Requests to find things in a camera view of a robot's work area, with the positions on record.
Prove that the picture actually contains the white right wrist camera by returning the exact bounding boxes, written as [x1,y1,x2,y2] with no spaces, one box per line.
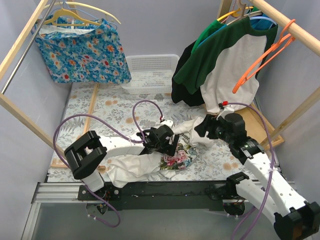
[217,101,235,119]

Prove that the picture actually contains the orange plastic hanger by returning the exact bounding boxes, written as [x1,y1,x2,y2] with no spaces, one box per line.
[232,19,296,94]

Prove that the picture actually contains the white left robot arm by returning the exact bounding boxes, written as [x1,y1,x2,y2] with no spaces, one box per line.
[64,124,180,200]

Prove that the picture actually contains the metal rod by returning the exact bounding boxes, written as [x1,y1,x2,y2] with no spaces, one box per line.
[0,0,57,95]

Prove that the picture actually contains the floral patterned table mat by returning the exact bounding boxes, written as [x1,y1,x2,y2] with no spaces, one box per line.
[47,83,257,183]

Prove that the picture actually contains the yellow right hanger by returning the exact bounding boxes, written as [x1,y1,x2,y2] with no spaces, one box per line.
[217,8,241,22]

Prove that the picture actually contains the cream plastic hanger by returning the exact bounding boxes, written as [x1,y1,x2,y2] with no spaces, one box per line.
[42,1,121,27]

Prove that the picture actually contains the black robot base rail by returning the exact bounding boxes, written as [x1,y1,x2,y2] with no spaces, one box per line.
[77,181,247,212]

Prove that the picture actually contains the white perforated plastic basket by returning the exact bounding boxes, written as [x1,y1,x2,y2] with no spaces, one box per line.
[121,54,180,95]

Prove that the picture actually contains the thin blue wire hanger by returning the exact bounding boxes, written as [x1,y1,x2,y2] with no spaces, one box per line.
[49,3,118,30]

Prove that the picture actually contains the black t-shirt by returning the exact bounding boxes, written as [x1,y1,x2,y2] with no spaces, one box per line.
[171,41,206,107]

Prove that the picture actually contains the white floral print t-shirt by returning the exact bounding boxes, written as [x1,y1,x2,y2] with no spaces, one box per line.
[106,116,214,188]

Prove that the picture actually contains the green and grey raglan shirt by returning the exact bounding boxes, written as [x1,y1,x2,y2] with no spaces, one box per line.
[171,17,278,114]

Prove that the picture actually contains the light blue hanger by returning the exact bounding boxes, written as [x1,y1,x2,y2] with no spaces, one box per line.
[249,15,277,30]

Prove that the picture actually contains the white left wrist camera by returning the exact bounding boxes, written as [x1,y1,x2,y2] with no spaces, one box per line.
[159,116,174,129]

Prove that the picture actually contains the right wooden rack base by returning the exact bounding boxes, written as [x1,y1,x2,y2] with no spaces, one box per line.
[235,103,285,148]

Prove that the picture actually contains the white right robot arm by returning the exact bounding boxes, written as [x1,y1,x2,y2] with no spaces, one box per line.
[194,113,320,240]

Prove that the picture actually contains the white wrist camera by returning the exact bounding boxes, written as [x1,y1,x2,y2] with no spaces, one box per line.
[217,101,235,119]
[159,116,174,129]

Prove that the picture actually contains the yellow plastic hanger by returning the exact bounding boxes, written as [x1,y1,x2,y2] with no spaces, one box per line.
[43,8,101,27]

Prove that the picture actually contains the blue t-shirt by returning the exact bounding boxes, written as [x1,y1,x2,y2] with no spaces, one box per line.
[248,7,277,31]

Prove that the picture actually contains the beige wooden hanger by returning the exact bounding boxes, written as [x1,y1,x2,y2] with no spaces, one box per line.
[226,0,263,26]

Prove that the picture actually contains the blue floral garment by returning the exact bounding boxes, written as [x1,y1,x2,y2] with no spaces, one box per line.
[35,17,132,84]

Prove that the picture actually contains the right wooden clothes rack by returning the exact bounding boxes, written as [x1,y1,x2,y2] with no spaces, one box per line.
[232,0,320,149]

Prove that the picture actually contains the bright green t-shirt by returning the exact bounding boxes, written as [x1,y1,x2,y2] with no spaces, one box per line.
[191,20,226,54]

